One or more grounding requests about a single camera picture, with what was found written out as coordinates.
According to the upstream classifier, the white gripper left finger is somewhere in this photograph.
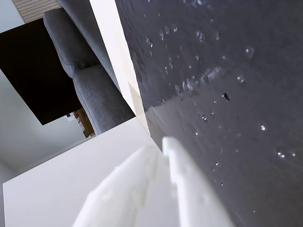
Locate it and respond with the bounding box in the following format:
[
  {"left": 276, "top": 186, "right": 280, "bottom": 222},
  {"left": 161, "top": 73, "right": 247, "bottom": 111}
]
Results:
[{"left": 72, "top": 144, "right": 181, "bottom": 227}]

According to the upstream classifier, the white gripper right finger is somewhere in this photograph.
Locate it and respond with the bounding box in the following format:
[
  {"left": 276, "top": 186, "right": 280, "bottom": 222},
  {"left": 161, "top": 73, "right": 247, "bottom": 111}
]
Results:
[{"left": 162, "top": 136, "right": 235, "bottom": 227}]

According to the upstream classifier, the dark grey table mat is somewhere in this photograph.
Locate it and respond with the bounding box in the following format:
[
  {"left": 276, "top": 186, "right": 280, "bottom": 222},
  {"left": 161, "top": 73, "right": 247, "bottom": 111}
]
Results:
[{"left": 115, "top": 0, "right": 303, "bottom": 227}]

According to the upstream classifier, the brown cardboard box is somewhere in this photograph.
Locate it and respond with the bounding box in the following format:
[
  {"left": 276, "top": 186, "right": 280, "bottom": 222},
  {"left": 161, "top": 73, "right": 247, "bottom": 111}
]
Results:
[{"left": 73, "top": 108, "right": 97, "bottom": 139}]

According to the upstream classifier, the grey fabric sofa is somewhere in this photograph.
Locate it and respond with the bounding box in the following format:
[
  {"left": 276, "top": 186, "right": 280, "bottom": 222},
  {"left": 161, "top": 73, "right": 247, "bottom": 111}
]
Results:
[{"left": 43, "top": 0, "right": 137, "bottom": 135}]

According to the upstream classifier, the black flat panel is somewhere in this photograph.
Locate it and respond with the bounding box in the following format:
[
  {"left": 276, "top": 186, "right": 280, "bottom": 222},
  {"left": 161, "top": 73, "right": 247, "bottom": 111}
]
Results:
[{"left": 0, "top": 18, "right": 83, "bottom": 126}]

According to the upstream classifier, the white slatted blind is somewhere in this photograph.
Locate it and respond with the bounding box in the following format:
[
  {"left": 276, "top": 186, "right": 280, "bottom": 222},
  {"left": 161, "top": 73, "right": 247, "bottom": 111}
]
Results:
[{"left": 10, "top": 0, "right": 63, "bottom": 24}]

